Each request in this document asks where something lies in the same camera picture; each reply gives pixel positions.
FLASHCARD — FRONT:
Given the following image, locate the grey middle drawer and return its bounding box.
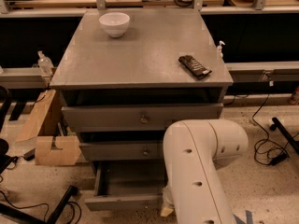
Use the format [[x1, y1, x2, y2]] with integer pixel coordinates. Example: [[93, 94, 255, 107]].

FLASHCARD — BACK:
[[79, 140, 163, 161]]

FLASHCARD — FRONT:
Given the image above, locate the black cable with adapter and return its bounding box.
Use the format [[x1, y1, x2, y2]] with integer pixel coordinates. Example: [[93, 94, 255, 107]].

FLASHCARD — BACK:
[[251, 73, 299, 167]]

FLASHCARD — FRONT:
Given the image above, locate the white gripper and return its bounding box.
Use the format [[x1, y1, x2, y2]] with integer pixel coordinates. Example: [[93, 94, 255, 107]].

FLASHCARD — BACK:
[[160, 186, 174, 217]]

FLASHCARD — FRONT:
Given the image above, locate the grey top drawer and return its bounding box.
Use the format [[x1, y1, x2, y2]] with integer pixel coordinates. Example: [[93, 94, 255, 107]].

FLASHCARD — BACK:
[[62, 104, 223, 133]]

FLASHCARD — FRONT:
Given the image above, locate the black floor cable left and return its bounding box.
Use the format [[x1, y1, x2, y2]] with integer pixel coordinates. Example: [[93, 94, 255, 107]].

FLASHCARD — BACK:
[[0, 189, 82, 224]]

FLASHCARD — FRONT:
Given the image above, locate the black stand leg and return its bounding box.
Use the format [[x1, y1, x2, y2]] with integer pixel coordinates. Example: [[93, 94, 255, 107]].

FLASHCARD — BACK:
[[272, 117, 299, 154], [0, 186, 82, 224]]

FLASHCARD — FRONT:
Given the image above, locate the brown cardboard box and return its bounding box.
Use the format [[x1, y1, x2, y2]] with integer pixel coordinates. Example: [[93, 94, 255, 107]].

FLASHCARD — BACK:
[[15, 90, 81, 166]]

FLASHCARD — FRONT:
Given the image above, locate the white ceramic bowl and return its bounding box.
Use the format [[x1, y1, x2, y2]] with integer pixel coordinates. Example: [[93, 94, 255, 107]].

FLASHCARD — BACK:
[[99, 12, 130, 37]]

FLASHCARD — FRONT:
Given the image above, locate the grey bottom drawer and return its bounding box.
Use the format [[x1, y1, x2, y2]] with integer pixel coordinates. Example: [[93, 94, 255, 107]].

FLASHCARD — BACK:
[[85, 160, 167, 211]]

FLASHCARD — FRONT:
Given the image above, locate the blue tape mark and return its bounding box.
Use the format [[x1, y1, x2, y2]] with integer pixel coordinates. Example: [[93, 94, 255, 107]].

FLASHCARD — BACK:
[[235, 210, 254, 224]]

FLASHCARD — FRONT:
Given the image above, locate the clear pump bottle left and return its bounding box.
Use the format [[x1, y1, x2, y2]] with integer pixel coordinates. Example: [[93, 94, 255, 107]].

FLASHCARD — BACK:
[[37, 51, 53, 75]]

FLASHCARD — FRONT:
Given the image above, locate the black stand leg left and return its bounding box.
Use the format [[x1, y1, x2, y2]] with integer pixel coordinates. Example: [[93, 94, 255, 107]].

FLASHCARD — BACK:
[[0, 186, 82, 224]]

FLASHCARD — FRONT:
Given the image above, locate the dark snack bar wrapper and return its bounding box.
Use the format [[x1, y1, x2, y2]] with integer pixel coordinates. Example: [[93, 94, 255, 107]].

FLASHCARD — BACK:
[[178, 55, 211, 79]]

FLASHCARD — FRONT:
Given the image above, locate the grey drawer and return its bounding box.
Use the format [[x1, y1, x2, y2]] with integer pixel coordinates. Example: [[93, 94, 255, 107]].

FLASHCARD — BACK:
[[62, 104, 223, 133], [79, 140, 163, 161], [85, 160, 167, 211]]

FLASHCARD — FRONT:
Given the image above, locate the grey drawer cabinet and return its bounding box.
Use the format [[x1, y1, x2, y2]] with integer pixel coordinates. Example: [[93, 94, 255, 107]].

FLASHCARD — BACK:
[[50, 8, 234, 179]]

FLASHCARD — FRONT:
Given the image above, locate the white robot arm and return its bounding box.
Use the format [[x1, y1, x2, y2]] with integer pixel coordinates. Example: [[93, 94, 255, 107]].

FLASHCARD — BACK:
[[163, 119, 249, 224]]

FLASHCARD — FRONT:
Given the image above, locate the small white pump bottle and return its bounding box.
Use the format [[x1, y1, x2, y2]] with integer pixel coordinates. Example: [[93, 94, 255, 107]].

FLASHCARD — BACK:
[[217, 40, 225, 58]]

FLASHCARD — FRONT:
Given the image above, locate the black stand leg right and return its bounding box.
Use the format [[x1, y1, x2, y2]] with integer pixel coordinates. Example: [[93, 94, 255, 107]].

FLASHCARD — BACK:
[[272, 117, 299, 154]]

